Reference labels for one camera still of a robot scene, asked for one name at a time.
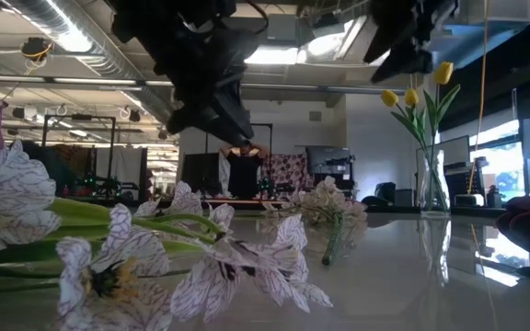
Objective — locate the person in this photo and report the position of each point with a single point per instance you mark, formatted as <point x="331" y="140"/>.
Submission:
<point x="244" y="174"/>

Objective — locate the white veined flower spray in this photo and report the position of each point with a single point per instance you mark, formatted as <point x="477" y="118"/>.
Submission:
<point x="16" y="193"/>
<point x="187" y="200"/>

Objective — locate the ceiling light panel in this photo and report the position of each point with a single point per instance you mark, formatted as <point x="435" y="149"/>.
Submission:
<point x="272" y="56"/>

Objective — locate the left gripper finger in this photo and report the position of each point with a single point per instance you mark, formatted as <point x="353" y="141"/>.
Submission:
<point x="236" y="119"/>
<point x="200" y="115"/>

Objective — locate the computer monitor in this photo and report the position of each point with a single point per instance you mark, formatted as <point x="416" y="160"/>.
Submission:
<point x="458" y="151"/>

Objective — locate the pink patterned cloth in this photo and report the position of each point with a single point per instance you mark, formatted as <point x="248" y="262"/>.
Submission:
<point x="288" y="170"/>

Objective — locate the black office chair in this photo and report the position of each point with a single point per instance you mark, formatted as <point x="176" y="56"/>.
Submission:
<point x="384" y="190"/>

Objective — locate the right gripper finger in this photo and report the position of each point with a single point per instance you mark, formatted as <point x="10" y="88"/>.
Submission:
<point x="382" y="46"/>
<point x="412" y="62"/>

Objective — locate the black metal frame rig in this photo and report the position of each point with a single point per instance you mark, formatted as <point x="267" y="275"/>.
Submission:
<point x="81" y="117"/>

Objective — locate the white desktop device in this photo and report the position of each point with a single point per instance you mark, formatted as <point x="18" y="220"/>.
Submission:
<point x="469" y="200"/>

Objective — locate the silver ventilation duct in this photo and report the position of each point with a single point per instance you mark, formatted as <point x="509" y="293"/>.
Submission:
<point x="85" y="46"/>

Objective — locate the black workstation cart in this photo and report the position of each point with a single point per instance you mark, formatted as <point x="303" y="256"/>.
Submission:
<point x="331" y="161"/>

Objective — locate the pale hydrangea flower stem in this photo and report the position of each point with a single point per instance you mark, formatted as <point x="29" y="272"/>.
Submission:
<point x="329" y="197"/>

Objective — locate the narrow clear glass vase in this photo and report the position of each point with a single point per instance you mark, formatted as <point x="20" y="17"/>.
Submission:
<point x="435" y="184"/>

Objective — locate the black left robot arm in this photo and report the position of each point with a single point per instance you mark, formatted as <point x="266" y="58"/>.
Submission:
<point x="154" y="18"/>

